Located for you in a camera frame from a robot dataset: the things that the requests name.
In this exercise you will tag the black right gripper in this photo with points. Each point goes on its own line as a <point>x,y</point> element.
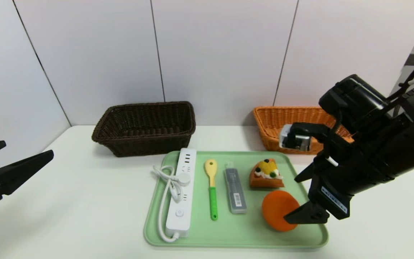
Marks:
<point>332,199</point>

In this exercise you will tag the orange fruit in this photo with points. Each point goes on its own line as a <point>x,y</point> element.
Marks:
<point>275,212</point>

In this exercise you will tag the toy cake slice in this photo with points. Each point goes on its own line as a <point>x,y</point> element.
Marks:
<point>264,178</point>

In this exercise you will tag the grey translucent compass case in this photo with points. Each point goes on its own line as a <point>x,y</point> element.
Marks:
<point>235,190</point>

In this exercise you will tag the orange wicker basket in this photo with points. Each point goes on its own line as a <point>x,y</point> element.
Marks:
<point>275,122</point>

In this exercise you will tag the dark brown wicker basket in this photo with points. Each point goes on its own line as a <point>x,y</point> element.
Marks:
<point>142,142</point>

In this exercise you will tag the light green plastic tray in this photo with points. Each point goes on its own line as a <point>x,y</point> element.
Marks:
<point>250,230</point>

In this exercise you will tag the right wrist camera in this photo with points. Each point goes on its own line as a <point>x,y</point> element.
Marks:
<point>293,138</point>

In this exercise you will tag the dark wall plate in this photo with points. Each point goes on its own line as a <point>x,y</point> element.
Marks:
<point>412,59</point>

